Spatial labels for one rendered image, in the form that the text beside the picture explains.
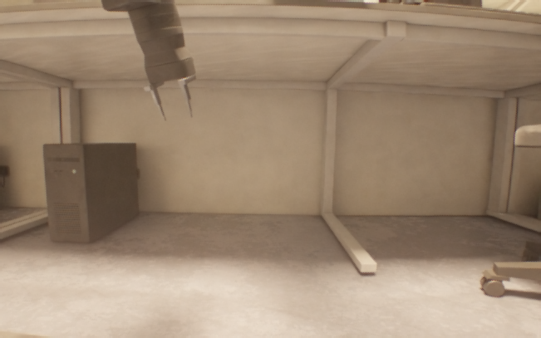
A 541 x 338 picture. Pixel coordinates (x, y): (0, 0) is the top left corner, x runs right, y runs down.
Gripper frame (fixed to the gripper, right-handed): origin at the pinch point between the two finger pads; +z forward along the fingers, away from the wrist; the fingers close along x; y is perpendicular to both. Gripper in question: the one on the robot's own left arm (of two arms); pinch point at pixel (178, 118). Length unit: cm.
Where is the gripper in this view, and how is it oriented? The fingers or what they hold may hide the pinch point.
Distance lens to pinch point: 49.8
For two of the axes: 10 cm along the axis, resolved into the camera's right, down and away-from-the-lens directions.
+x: -9.8, 0.8, 1.9
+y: 1.3, -4.9, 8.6
